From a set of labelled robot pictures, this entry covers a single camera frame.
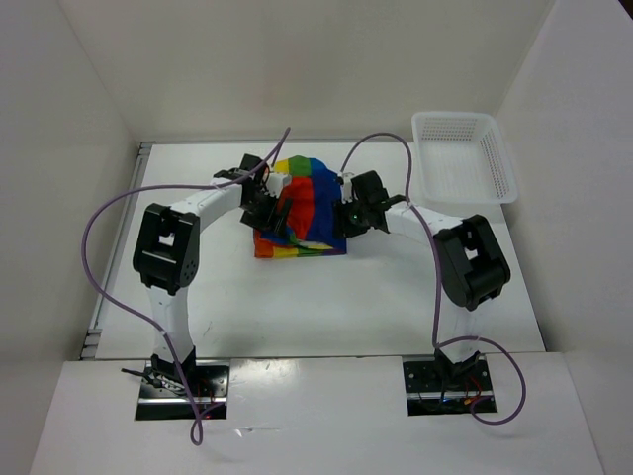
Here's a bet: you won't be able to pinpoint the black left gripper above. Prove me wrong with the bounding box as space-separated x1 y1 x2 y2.
240 188 293 239

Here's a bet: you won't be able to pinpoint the rainbow striped shorts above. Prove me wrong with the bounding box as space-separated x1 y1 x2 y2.
253 155 347 259

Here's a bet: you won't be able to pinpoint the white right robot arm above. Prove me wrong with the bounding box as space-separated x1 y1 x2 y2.
333 171 511 312

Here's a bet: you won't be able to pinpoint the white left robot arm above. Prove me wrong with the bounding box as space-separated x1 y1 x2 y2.
133 154 292 396

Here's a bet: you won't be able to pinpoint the white plastic mesh basket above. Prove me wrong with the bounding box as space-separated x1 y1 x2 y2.
411 111 518 206

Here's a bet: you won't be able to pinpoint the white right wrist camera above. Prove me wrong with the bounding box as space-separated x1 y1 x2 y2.
337 172 354 204

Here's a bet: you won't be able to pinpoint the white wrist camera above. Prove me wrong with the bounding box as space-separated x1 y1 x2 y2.
337 172 354 204
264 171 293 198

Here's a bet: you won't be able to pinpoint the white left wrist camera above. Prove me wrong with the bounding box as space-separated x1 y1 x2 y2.
264 171 293 198

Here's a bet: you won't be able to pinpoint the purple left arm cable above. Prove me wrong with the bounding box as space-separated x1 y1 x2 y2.
81 127 293 446

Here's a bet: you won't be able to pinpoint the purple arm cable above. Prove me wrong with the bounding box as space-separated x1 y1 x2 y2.
338 132 528 427
81 127 293 446

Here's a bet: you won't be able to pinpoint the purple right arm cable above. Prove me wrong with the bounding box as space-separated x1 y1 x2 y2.
338 132 528 427

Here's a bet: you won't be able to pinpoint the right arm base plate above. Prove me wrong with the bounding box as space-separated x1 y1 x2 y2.
403 352 497 417

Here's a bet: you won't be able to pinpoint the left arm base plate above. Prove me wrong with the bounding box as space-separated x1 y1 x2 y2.
135 360 229 422

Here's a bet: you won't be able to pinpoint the aluminium table frame rail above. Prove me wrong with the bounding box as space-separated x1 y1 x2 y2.
79 142 155 361

